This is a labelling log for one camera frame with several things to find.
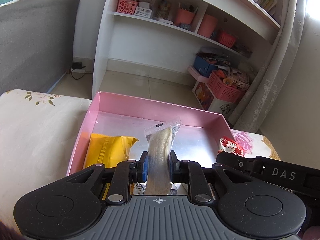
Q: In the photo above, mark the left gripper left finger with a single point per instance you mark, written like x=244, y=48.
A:
x=123, y=176

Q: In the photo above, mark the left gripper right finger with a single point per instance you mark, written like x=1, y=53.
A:
x=190, y=173

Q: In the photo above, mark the large yellow snack pack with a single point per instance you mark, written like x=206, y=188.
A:
x=107, y=150

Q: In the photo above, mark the clear rice cracker pack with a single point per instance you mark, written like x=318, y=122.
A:
x=160, y=139

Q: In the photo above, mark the red small snack pack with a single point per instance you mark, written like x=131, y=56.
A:
x=230, y=146

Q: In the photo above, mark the pink and silver cardboard box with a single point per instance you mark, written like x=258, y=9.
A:
x=197, y=140

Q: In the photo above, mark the white printed storage box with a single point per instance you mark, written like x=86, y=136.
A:
x=209, y=102

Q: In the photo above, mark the lace curtain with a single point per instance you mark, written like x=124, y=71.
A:
x=254, y=107

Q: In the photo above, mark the pink floor basket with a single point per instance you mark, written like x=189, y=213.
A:
x=223, y=91

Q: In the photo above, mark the floral tablecloth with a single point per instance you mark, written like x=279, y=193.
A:
x=44, y=137

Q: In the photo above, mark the blue storage bin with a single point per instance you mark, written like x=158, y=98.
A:
x=203, y=66

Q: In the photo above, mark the red small shelf basket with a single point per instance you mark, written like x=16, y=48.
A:
x=226, y=39

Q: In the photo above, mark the pink cylinder container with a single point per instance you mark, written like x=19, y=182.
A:
x=207, y=26

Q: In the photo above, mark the white bookshelf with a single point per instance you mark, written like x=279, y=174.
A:
x=161, y=50

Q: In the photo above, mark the pink pen cup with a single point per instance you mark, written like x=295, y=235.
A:
x=183, y=16

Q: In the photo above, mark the white label shelf box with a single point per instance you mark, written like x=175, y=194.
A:
x=143, y=9

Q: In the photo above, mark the grey sofa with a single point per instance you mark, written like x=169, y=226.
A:
x=36, y=43

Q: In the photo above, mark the pink lattice shelf basket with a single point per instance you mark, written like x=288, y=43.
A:
x=127, y=6

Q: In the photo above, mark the power strip with cable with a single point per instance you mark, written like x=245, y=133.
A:
x=78, y=71

